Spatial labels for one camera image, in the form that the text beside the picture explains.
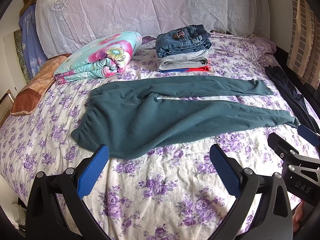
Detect folded floral turquoise quilt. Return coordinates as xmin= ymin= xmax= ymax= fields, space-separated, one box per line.
xmin=54 ymin=31 xmax=142 ymax=84

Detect folded blue jeans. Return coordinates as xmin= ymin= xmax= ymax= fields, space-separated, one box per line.
xmin=156 ymin=24 xmax=212 ymax=58

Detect teal fleece pants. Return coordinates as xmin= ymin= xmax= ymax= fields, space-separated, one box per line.
xmin=71 ymin=75 xmax=299 ymax=159

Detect beige striped curtain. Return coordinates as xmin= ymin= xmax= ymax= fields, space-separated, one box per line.
xmin=287 ymin=0 xmax=319 ymax=90

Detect folded grey garment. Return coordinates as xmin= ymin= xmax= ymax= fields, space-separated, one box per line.
xmin=156 ymin=49 xmax=211 ymax=72

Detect white lace headboard cover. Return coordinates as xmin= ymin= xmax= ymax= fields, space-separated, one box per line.
xmin=35 ymin=0 xmax=270 ymax=57

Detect person's right hand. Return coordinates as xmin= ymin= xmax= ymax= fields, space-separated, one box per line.
xmin=292 ymin=200 xmax=305 ymax=232

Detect folded red blue garment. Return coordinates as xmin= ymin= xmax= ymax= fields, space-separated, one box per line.
xmin=158 ymin=65 xmax=210 ymax=73

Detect orange brown pillow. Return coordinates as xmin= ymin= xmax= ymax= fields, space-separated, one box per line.
xmin=10 ymin=54 xmax=71 ymax=116

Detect dark navy garment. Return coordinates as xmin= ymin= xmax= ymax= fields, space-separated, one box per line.
xmin=265 ymin=66 xmax=319 ymax=133

